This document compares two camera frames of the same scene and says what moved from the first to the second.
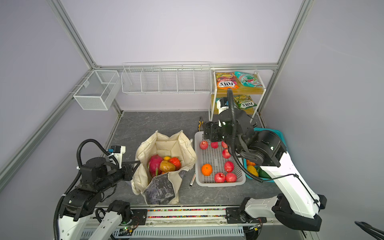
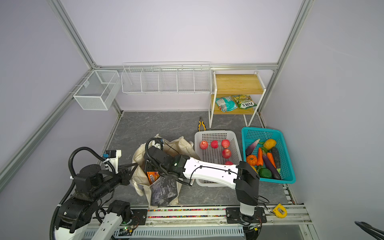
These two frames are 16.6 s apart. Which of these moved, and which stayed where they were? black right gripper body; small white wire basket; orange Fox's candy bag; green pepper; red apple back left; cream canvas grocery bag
Moved: black right gripper body; orange Fox's candy bag
Stayed: cream canvas grocery bag; red apple back left; green pepper; small white wire basket
